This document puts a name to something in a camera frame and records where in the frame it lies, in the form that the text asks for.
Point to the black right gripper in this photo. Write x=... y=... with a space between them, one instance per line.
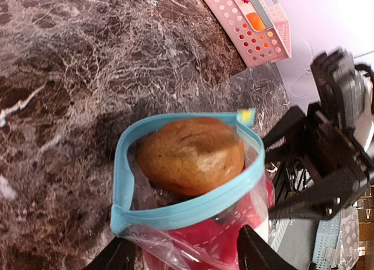
x=342 y=158

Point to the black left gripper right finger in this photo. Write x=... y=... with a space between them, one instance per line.
x=255 y=254

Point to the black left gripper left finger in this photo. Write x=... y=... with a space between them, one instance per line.
x=119 y=254

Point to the red toy fruit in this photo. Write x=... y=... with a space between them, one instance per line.
x=253 y=211

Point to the red toy apple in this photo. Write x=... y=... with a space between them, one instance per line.
x=206 y=245

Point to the large clear zip bag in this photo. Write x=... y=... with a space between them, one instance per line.
x=143 y=213

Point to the brown toy kiwi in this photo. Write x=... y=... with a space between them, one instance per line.
x=192 y=157

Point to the clear dotted plastic bag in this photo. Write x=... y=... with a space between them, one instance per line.
x=348 y=242

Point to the blue perforated basket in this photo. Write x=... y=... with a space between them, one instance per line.
x=326 y=242

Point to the pink plastic basket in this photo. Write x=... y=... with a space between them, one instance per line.
x=255 y=47

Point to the orange toy fruit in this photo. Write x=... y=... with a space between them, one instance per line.
x=255 y=21

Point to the white slotted cable duct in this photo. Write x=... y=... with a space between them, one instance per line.
x=277 y=230

